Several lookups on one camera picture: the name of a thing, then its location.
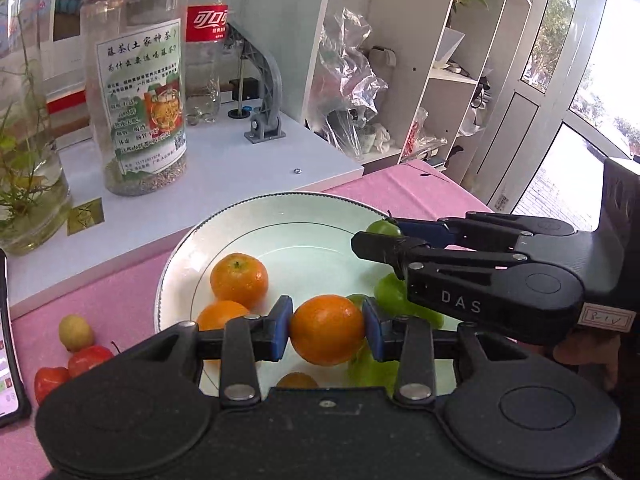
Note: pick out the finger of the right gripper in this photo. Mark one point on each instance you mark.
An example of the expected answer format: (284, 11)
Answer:
(481, 230)
(531, 302)

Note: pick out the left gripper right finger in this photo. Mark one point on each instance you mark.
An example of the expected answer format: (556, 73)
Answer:
(473, 404)

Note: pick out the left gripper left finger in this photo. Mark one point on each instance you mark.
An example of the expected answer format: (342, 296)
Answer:
(142, 412)

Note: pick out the red small apple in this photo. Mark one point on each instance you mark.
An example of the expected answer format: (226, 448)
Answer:
(87, 358)
(47, 379)

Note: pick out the yellow-brown longan fruit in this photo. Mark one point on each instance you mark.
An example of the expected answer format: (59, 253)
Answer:
(75, 333)

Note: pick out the orange tangerine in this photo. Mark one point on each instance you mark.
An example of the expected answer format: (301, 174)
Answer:
(240, 278)
(327, 330)
(297, 380)

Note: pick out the right hand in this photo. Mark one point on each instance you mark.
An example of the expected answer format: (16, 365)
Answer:
(588, 346)

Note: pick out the small green jujube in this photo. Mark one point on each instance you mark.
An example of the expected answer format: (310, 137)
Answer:
(384, 227)
(357, 300)

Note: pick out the large green jujube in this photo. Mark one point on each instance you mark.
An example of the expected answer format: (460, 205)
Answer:
(391, 296)

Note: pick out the black smartphone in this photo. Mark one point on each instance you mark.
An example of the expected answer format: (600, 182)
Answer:
(15, 404)

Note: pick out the white ceramic plate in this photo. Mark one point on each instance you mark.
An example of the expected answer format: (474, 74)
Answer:
(303, 240)

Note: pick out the orange tangerine in plate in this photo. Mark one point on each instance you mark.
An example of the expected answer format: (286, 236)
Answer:
(240, 278)

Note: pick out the crumpled clear plastic bag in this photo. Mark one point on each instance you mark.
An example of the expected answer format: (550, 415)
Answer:
(344, 86)

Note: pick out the white shelf unit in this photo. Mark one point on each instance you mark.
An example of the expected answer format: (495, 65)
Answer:
(440, 54)

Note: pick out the gold square sticker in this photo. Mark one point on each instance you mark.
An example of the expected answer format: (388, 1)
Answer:
(85, 216)

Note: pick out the glass vase with plant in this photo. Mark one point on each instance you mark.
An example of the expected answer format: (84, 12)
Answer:
(35, 196)

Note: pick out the cola plastic bottle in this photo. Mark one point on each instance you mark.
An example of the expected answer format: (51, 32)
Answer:
(206, 32)

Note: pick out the clear plastic tea jar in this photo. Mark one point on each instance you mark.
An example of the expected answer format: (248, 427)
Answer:
(132, 55)

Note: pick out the grey arch bracket right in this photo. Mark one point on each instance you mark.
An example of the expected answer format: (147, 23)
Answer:
(265, 122)

